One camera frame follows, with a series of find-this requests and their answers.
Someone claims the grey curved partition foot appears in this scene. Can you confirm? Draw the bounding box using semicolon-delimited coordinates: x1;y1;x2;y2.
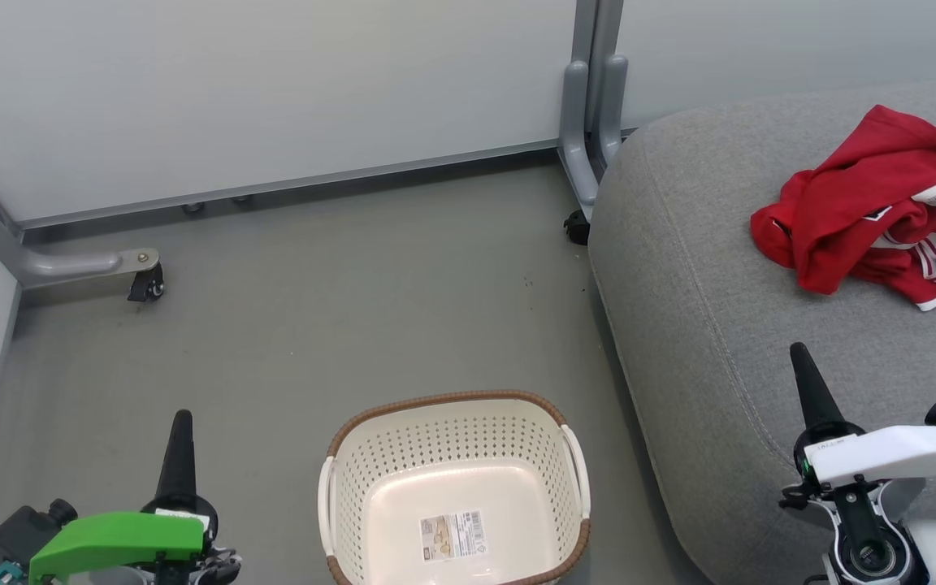
0;150;162;285

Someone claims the paper label sticker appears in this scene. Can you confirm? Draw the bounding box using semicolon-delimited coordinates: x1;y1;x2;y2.
419;509;487;563

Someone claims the white perforated laundry basket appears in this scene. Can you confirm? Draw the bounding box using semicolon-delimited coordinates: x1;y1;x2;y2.
318;390;592;585

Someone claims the grey partition bottom rail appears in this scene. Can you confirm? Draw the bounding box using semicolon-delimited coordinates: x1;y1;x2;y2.
19;140;560;232

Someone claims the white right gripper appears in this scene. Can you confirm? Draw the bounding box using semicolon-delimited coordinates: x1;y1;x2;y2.
790;342;936;488

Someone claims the grey fabric sofa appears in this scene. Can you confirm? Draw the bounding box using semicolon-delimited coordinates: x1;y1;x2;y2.
588;77;936;585

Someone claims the red and white striped garment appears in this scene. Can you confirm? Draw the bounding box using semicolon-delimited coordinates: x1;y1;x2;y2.
781;104;936;295

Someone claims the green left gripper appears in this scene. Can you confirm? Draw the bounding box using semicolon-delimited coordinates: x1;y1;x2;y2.
29;409;219;584

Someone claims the red shirt with printed lettering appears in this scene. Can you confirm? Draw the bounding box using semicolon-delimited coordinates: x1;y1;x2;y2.
750;191;936;312

